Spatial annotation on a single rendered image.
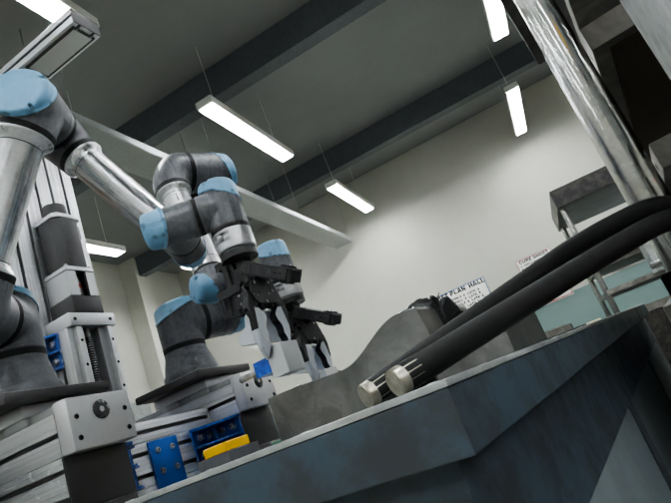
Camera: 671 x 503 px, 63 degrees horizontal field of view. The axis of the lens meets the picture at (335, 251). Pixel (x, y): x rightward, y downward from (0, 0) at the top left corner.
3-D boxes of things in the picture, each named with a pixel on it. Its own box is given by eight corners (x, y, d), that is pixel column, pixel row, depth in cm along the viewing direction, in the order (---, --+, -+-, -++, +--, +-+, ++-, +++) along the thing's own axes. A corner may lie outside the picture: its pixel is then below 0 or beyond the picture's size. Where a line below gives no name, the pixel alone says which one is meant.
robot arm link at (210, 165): (191, 338, 163) (173, 155, 160) (236, 328, 173) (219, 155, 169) (209, 343, 154) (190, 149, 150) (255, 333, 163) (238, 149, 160)
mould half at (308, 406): (282, 442, 108) (261, 377, 112) (347, 417, 130) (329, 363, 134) (515, 352, 86) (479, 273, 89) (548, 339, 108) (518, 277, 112)
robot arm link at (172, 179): (143, 143, 147) (207, 289, 126) (182, 143, 154) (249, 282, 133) (134, 173, 155) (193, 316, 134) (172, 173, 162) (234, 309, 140)
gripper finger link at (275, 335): (279, 359, 105) (257, 315, 105) (302, 348, 102) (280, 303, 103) (270, 364, 102) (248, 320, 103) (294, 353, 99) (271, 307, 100)
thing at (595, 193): (660, 407, 441) (544, 187, 499) (637, 389, 582) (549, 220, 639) (789, 365, 413) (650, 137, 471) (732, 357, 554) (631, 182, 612)
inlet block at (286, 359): (236, 396, 99) (227, 368, 100) (254, 392, 103) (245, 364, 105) (290, 371, 93) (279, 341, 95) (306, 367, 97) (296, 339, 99)
